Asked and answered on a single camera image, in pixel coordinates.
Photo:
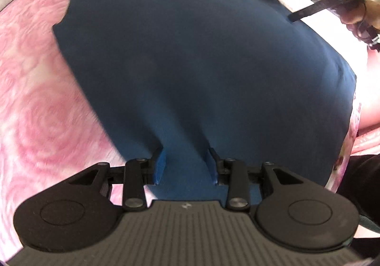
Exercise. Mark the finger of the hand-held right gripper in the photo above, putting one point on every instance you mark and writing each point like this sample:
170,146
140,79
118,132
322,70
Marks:
314,8

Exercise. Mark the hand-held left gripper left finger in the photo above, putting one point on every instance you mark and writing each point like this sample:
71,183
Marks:
159,167

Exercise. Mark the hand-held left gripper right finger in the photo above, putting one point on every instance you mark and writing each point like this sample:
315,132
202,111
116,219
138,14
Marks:
213,165

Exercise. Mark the navy blue garment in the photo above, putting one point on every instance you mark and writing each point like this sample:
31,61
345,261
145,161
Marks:
193,61

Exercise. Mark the person's right hand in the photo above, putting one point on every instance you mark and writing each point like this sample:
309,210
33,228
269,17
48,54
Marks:
354,14

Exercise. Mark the white floral printed cloth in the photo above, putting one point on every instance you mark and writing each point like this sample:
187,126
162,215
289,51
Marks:
353,135

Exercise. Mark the pink rose-patterned bedsheet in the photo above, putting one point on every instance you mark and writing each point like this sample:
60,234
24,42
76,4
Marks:
35,105

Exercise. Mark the person's black clothing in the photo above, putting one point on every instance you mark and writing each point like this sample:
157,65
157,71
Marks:
366,183

